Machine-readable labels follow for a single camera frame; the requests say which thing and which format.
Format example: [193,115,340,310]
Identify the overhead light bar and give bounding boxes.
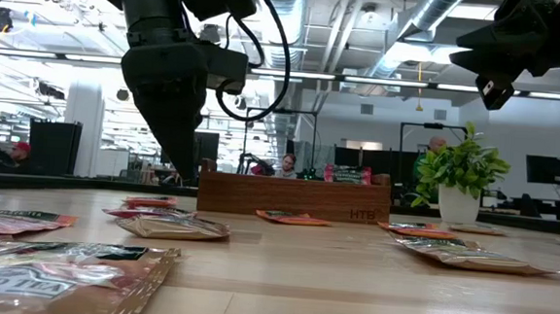
[0,47,560,101]

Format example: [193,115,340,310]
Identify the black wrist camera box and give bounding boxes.
[204,44,251,96]

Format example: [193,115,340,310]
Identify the orange peach tea packet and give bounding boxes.
[122,193,180,210]
[376,220,459,241]
[255,208,333,228]

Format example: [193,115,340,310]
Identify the silver ventilation duct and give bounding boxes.
[256,0,310,145]
[362,0,469,87]

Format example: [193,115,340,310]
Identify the black ceiling fixture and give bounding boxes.
[0,7,16,34]

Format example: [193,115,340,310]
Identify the black background rig frame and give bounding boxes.
[241,105,320,180]
[397,120,469,189]

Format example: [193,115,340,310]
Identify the black cabinet panel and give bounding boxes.
[26,118,85,178]

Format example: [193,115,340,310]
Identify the dark background desk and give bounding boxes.
[480,188,560,223]

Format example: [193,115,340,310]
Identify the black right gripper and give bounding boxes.
[445,0,560,116]

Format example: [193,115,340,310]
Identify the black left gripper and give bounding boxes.
[114,37,212,184]

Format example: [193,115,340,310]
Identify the green plant in white pot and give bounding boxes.
[407,117,516,228]

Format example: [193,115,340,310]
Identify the yellow hanging cone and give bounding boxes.
[413,61,427,113]

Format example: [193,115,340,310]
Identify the red packet far left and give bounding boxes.
[0,207,80,247]

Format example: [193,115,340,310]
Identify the red strawberry tea packet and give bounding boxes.
[322,162,374,186]
[101,202,199,224]

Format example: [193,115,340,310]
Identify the white column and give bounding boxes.
[60,80,107,179]

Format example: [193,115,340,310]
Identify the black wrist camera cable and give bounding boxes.
[212,0,297,125]

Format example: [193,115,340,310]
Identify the black computer monitor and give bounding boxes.
[192,130,221,167]
[524,154,560,186]

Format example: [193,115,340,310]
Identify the wooden compartment tray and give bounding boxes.
[194,157,394,227]

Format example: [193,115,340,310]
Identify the person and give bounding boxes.
[9,140,34,172]
[410,134,449,207]
[273,151,300,180]

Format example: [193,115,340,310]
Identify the black partition screens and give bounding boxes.
[332,145,421,186]

